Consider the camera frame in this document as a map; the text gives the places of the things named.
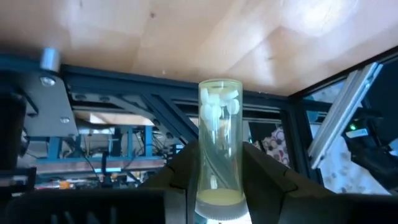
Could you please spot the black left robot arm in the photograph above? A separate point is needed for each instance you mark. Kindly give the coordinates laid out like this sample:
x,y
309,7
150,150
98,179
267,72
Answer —
x,y
46,109

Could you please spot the blue framed workbench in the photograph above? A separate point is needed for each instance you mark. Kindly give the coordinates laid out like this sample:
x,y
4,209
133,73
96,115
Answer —
x,y
93,159

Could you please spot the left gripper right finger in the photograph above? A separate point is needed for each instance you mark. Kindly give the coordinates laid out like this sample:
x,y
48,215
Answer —
x,y
267,180

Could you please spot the silver metal bracket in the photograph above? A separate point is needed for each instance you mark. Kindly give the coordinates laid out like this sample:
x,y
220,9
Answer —
x,y
342,115

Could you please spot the black aluminium frame rails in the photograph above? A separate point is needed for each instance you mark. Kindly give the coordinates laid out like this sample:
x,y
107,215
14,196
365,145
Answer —
x,y
174,118

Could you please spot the black device green light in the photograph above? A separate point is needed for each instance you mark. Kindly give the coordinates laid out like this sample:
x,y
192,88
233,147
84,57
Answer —
x,y
367,146

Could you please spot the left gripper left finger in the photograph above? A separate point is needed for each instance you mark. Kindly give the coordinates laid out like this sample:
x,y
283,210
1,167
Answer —
x,y
177,174

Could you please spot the white floral patterned fabric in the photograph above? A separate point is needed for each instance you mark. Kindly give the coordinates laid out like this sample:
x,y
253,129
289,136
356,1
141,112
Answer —
x,y
339,174

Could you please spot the black mounting bar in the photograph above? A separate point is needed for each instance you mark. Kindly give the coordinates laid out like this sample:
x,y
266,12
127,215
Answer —
x,y
342,74

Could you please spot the grey metal post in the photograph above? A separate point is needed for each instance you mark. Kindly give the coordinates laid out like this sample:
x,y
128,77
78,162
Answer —
x,y
49,59

